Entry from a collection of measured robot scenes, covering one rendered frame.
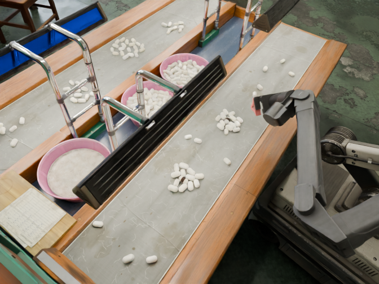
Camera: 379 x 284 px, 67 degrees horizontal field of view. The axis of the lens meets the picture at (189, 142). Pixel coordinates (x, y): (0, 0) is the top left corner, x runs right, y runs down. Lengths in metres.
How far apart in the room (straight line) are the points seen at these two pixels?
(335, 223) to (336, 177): 0.99
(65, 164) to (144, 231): 0.41
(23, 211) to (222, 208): 0.66
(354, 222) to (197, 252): 0.49
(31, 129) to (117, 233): 0.59
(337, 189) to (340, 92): 1.50
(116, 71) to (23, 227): 0.84
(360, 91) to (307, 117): 2.21
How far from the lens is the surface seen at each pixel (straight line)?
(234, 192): 1.07
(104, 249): 1.01
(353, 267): 1.59
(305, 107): 0.90
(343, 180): 1.65
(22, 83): 1.55
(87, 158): 1.20
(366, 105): 2.96
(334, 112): 2.73
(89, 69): 1.13
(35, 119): 1.39
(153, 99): 1.37
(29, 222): 1.07
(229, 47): 1.86
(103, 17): 1.30
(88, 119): 1.29
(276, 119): 0.94
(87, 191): 0.69
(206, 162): 1.15
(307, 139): 0.83
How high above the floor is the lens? 1.68
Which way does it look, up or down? 52 degrees down
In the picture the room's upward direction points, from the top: 6 degrees clockwise
